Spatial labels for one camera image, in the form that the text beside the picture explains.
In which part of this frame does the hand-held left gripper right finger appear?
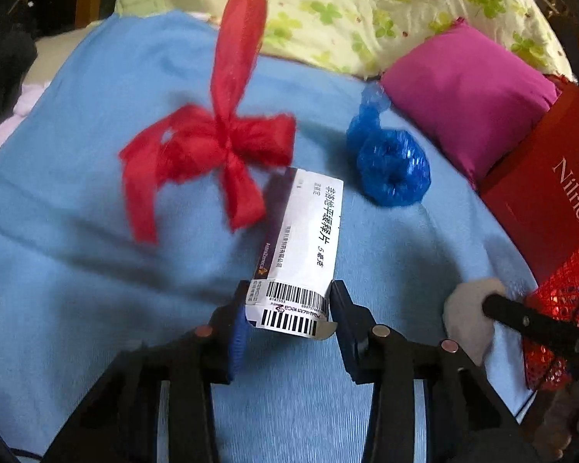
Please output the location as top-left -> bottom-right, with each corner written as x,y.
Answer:
329,280 -> 527,463

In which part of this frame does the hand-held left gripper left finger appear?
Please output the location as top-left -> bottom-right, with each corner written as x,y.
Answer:
43,294 -> 249,463

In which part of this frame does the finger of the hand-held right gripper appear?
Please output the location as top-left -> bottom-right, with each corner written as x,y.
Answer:
482,293 -> 579,372

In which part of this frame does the red plastic mesh basket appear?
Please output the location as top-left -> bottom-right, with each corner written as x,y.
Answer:
521,246 -> 579,391

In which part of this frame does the white paper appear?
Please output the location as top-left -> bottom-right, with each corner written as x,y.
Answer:
443,277 -> 507,367

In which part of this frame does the white medicine box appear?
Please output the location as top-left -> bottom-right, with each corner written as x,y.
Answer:
244,166 -> 343,341

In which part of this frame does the blue plastic bag bundle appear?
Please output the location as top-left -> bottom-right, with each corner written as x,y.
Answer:
346,82 -> 432,208

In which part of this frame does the red ribbon bow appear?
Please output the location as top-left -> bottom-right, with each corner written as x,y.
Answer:
119,0 -> 297,246

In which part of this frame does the red paper shopping bag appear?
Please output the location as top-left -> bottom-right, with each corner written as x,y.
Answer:
480,84 -> 579,285

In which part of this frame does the light blue blanket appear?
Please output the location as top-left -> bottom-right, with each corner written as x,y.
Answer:
0,12 -> 536,463

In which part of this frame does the pink pillow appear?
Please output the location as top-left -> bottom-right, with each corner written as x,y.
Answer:
380,18 -> 563,189

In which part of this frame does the white bed sheet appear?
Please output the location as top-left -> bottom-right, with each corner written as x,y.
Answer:
0,82 -> 54,169

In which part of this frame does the green clover print quilt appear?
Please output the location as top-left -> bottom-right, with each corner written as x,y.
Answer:
115,0 -> 572,80

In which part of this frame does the black fluffy cloth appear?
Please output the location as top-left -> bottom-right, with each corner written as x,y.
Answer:
0,24 -> 39,117

